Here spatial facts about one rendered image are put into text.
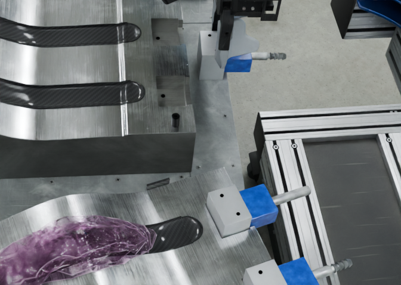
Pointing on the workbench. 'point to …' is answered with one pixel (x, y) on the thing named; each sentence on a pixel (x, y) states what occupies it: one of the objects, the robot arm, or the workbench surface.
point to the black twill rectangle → (157, 183)
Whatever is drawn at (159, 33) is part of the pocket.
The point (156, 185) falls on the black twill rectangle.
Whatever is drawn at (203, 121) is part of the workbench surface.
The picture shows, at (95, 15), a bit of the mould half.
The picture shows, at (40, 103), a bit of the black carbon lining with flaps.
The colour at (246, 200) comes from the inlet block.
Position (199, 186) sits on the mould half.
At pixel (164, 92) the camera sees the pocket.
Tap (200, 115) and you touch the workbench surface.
